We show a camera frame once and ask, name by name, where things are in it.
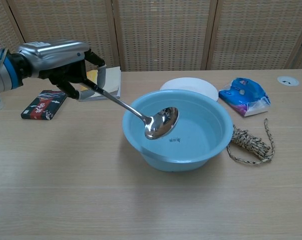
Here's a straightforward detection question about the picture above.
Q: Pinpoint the white round plate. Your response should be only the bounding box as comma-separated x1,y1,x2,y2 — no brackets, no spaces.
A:
159,77,219,102

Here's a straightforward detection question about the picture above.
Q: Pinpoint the white round table grommet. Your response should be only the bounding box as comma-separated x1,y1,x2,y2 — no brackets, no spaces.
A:
276,75,299,88

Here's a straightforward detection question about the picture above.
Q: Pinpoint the woven wooden folding screen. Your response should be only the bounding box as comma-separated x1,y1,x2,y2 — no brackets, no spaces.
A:
0,0,302,76

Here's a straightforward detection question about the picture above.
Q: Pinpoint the black and red box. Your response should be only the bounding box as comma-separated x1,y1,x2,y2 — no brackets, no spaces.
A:
21,89,68,121

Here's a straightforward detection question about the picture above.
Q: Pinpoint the braided beige rope bundle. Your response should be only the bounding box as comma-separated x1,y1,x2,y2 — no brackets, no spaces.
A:
225,118,275,166

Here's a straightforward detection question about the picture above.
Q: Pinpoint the yellow and white book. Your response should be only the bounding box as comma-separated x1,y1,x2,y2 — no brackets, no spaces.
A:
78,66,122,102

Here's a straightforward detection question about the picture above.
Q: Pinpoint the blue tissue pack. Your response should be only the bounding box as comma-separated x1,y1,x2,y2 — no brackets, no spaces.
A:
218,77,271,118

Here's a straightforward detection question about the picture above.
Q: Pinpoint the metal ladle with black grip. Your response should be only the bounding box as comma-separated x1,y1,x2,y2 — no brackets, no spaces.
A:
78,79,179,140

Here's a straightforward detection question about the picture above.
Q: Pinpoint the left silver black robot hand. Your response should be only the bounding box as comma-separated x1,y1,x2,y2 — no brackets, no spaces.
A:
14,39,108,100

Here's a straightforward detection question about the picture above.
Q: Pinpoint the light blue plastic basin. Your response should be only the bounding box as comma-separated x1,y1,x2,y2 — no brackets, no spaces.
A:
122,89,234,173

